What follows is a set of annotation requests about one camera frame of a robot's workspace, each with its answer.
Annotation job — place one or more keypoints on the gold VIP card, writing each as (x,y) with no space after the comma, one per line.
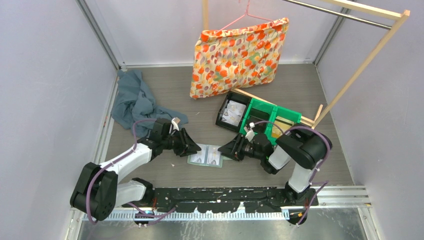
(281,125)

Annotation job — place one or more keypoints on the green bin with black card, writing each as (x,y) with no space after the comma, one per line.
(259,111)

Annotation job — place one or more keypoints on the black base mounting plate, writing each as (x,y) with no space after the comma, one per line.
(223,199)

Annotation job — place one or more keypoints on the pink wire hanger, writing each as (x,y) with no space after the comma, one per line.
(245,14)

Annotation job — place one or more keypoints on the blue grey cloth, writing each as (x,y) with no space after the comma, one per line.
(134,103)

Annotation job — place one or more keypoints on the green bin with gold card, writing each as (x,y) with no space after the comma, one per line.
(286,113)

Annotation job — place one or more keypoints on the floral orange pillow bag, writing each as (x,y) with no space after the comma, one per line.
(237,58)

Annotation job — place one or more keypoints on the black plastic bin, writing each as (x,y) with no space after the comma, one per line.
(238,97)

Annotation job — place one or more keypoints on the white patterned cards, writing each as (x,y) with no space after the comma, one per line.
(233,113)

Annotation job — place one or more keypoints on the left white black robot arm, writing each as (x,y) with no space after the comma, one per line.
(99,189)

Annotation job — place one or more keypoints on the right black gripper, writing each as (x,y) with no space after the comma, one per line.
(233,148)

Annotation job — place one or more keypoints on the wooden clothes rack frame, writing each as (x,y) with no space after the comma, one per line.
(340,50)

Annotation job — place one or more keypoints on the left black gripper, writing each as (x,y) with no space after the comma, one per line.
(190,147)

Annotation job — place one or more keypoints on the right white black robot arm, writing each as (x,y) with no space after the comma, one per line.
(307,147)

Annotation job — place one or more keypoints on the metal hanging rod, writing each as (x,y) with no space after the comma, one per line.
(340,14)

